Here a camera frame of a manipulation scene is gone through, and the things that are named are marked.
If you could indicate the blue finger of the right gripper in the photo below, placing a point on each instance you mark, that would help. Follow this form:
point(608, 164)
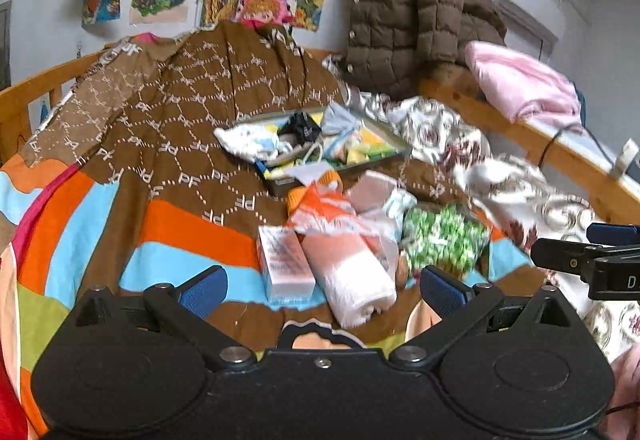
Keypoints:
point(613, 235)

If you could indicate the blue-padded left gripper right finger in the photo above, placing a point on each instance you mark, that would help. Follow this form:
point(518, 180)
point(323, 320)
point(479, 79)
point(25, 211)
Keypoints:
point(443, 293)

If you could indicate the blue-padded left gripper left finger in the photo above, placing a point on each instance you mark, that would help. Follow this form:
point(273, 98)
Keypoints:
point(205, 292)

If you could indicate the white patterned baby cloth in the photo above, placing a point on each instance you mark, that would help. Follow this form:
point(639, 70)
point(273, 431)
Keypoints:
point(252, 142)

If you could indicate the beige striped socks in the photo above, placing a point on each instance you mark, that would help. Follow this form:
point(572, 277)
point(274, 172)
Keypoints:
point(360, 146)

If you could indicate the black dark socks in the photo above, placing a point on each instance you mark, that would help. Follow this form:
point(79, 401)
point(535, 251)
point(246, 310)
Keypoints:
point(299, 129)

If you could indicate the grey face mask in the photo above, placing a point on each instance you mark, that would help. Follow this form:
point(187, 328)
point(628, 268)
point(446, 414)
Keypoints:
point(337, 120)

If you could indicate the orange cuffed sock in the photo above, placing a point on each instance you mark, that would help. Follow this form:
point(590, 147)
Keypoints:
point(328, 181)

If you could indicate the bag of green peas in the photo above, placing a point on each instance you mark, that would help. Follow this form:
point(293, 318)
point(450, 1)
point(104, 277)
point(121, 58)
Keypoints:
point(445, 238)

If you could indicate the white floral satin quilt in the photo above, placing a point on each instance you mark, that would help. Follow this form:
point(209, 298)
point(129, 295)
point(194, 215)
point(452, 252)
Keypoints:
point(511, 192)

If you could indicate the white blue tissue box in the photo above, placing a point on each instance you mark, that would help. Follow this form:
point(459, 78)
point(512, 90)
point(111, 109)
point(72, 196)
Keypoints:
point(287, 275)

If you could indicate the pink white rolled towel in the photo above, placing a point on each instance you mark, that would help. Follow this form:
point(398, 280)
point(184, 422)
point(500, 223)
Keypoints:
point(354, 281)

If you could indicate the brown colourful striped blanket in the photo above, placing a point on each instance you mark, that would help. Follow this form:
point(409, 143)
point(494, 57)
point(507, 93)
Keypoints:
point(126, 186)

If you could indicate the orange white plastic bag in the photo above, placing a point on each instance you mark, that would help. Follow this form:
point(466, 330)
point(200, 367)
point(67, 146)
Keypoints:
point(331, 213)

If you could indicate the pink fluffy blanket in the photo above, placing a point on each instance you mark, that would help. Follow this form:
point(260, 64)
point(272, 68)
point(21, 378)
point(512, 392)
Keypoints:
point(622, 420)

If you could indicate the pink folded blanket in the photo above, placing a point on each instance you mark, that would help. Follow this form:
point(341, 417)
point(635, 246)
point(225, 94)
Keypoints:
point(522, 87)

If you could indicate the metal tray with drawing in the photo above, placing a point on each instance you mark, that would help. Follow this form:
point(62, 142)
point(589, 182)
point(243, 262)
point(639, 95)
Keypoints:
point(304, 163)

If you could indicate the dark wooden door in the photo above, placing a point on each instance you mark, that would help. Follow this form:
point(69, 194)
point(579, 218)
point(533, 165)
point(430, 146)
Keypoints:
point(5, 44)

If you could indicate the brown puffer jacket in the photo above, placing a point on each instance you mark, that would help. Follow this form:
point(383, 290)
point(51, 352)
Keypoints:
point(392, 43)

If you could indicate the pink anime girl drawing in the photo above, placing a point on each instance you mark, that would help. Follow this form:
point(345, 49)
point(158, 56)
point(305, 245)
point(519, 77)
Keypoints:
point(254, 13)

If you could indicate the wooden bed rail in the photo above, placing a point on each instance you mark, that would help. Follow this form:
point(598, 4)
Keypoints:
point(614, 200)

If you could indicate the white wall air conditioner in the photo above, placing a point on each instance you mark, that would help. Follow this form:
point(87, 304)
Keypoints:
point(543, 17)

